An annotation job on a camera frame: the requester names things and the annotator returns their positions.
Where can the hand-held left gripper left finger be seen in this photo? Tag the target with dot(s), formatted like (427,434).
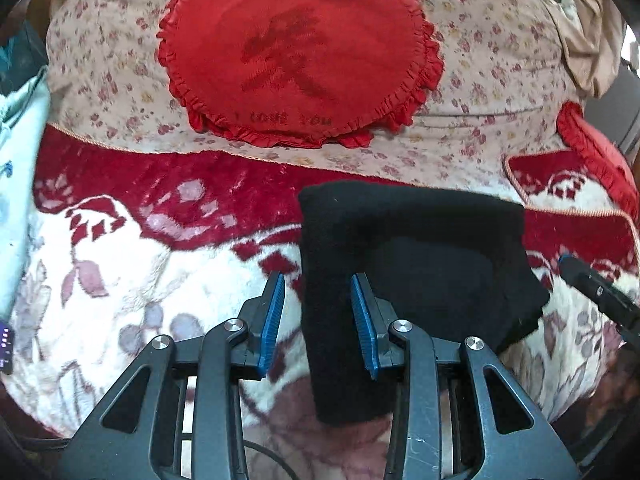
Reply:
(272,320)

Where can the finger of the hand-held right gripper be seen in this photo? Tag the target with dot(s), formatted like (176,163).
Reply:
(592,287)

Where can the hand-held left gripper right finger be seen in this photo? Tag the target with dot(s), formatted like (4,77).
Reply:
(362,330)

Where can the black pants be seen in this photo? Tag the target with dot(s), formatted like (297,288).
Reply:
(425,260)

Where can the red and white plush blanket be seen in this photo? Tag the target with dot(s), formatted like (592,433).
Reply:
(150,270)

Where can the small red frilled cushion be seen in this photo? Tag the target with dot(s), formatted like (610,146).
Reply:
(595,145)

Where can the beige cloth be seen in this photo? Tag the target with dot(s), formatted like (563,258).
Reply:
(585,45)

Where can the phone with lit screen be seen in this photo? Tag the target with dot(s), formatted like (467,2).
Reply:
(5,350)

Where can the red heart-shaped cushion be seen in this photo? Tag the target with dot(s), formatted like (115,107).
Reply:
(300,25)

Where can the light blue knit garment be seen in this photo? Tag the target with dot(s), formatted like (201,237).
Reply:
(15,160)

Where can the beige floral pillow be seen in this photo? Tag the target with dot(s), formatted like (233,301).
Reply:
(100,60)

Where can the teal cloth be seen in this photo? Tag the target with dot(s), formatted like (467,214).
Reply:
(15,55)

